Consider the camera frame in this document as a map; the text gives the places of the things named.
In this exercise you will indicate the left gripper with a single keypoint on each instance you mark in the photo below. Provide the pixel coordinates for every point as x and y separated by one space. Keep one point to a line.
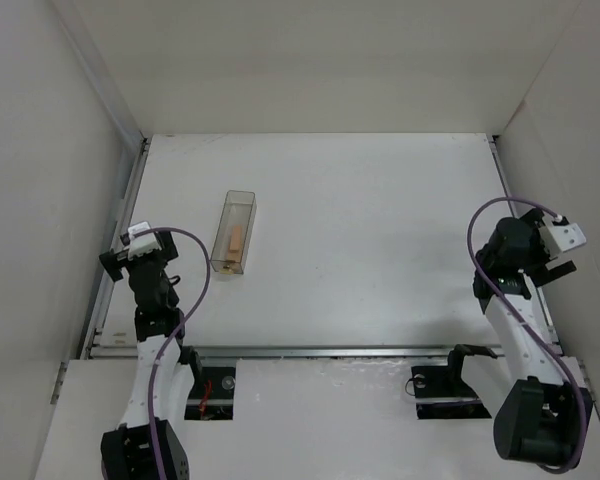
112 263

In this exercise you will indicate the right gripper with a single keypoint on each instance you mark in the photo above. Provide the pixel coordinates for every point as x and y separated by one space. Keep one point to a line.
558 270

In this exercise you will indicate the clear plastic box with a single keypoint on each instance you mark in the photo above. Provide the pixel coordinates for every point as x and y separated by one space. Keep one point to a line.
239 209

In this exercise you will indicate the wooden block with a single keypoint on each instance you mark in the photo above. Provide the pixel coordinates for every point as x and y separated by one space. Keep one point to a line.
235 240

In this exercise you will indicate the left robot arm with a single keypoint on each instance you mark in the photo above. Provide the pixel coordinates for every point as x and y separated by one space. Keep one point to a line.
145 444

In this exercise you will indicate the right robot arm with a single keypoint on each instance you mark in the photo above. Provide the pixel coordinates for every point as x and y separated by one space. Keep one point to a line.
540 413

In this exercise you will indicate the white foam front board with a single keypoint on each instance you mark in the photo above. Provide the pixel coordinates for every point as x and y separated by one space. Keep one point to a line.
293 419

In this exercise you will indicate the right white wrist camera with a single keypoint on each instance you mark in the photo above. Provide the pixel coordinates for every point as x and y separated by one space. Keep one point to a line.
560 238

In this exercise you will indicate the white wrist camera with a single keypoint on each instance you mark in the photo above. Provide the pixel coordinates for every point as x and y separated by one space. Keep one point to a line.
139 240
560 238

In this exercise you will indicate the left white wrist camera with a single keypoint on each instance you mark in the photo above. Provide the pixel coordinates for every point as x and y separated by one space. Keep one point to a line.
139 240

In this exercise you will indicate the front aluminium rail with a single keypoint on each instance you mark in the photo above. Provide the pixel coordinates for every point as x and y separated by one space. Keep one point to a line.
299 352

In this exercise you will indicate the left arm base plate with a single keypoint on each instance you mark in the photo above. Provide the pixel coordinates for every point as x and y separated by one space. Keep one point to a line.
212 396

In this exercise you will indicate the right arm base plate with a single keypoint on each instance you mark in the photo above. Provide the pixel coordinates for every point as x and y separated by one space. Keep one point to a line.
439 395

